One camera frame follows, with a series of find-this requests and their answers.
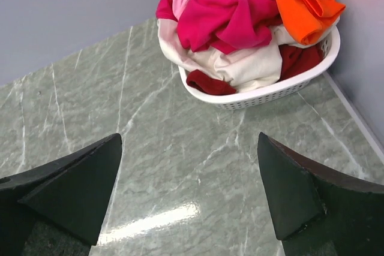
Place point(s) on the white plastic laundry basket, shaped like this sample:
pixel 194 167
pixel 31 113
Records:
pixel 330 46

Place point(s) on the cream white t shirt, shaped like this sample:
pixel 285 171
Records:
pixel 173 51

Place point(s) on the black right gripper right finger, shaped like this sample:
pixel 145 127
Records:
pixel 317 210

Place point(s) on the magenta t shirt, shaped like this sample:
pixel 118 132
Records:
pixel 227 25

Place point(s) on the dark red t shirt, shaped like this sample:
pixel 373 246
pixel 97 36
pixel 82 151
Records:
pixel 215 73

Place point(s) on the orange t shirt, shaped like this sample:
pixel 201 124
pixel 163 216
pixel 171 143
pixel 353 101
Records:
pixel 307 20

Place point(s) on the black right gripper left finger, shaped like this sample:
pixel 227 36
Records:
pixel 58 208

